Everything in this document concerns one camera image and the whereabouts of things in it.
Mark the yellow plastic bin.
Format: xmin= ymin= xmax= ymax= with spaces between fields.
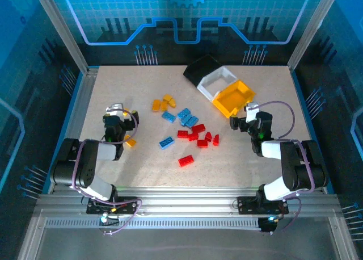
xmin=212 ymin=79 xmax=257 ymax=119

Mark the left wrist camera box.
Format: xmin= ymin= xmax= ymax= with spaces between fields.
xmin=105 ymin=103 xmax=125 ymax=116

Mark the aluminium side rail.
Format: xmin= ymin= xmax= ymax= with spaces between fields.
xmin=47 ymin=66 xmax=99 ymax=194

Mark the right aluminium frame post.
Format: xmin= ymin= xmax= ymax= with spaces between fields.
xmin=286 ymin=0 xmax=343 ymax=70

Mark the aluminium frame rail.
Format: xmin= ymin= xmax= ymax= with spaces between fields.
xmin=35 ymin=185 xmax=343 ymax=215

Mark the slotted grey cable duct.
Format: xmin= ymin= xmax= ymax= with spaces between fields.
xmin=44 ymin=217 xmax=263 ymax=230

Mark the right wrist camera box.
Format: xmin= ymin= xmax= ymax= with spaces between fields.
xmin=245 ymin=102 xmax=259 ymax=123

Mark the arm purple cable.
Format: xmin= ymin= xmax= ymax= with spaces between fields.
xmin=252 ymin=100 xmax=315 ymax=235
xmin=72 ymin=108 xmax=142 ymax=236

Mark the black plastic bin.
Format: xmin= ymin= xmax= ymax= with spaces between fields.
xmin=183 ymin=54 xmax=223 ymax=87

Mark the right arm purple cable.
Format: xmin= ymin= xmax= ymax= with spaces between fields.
xmin=252 ymin=100 xmax=315 ymax=235

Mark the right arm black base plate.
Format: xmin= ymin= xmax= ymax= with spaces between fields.
xmin=237 ymin=195 xmax=290 ymax=215

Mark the white plastic bin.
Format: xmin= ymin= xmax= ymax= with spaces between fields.
xmin=197 ymin=66 xmax=239 ymax=103

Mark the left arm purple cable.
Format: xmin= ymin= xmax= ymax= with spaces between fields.
xmin=72 ymin=108 xmax=142 ymax=236

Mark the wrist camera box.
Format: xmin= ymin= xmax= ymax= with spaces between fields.
xmin=245 ymin=102 xmax=259 ymax=123
xmin=105 ymin=103 xmax=125 ymax=116

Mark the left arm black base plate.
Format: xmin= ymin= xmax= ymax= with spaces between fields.
xmin=86 ymin=195 xmax=139 ymax=215

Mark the left aluminium frame post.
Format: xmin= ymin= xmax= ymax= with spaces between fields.
xmin=30 ymin=0 xmax=91 ymax=73

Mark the aluminium frame post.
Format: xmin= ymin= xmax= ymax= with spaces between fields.
xmin=286 ymin=0 xmax=343 ymax=70
xmin=30 ymin=0 xmax=91 ymax=73

